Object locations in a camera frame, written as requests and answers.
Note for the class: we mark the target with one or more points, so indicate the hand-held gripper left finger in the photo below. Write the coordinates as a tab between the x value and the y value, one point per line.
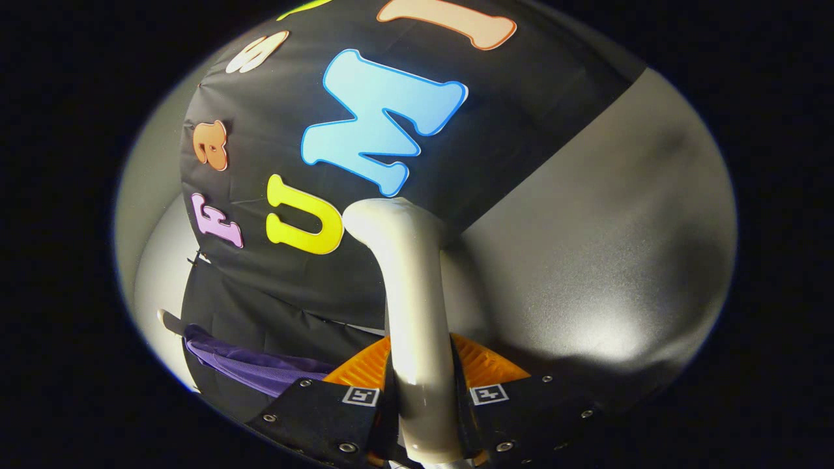
326	417

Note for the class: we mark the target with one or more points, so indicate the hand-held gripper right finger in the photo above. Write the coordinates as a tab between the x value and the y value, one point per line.
534	410

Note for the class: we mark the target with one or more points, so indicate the grey drawer cabinet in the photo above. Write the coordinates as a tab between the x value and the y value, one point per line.
586	228

